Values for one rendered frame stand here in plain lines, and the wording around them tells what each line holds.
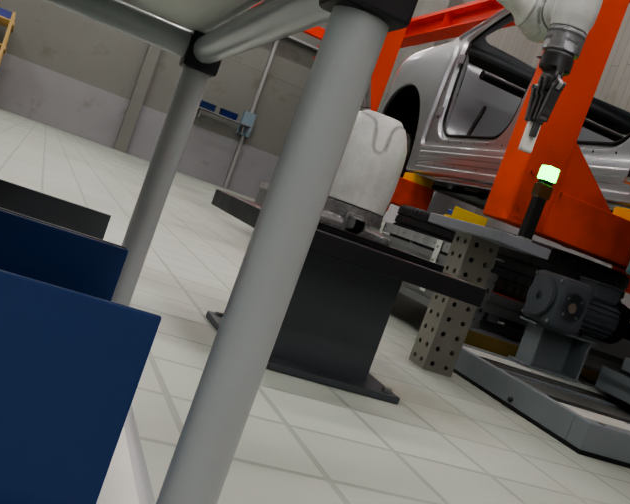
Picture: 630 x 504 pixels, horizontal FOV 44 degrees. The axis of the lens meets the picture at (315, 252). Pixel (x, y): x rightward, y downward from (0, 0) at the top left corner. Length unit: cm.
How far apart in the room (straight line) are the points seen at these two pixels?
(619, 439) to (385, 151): 92
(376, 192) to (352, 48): 136
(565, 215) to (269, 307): 254
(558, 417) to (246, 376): 177
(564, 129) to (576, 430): 117
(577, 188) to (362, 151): 133
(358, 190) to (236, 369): 135
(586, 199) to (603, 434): 111
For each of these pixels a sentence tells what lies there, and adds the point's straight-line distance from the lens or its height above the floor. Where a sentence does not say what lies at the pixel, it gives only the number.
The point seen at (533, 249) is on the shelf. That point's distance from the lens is 222.
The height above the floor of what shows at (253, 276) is 30.
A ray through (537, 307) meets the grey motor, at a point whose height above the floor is 28.
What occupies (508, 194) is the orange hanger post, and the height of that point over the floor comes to 61.
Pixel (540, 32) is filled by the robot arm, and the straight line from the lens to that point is 210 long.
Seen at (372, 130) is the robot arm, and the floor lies 54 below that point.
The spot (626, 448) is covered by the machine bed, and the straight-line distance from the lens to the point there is 212.
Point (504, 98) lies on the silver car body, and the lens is 505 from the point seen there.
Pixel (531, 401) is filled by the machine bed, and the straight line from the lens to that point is 220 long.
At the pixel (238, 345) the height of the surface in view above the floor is 27.
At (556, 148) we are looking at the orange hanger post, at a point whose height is 81.
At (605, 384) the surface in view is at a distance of 283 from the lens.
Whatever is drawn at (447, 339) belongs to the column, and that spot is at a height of 11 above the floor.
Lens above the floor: 34
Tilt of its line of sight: 3 degrees down
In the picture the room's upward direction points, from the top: 20 degrees clockwise
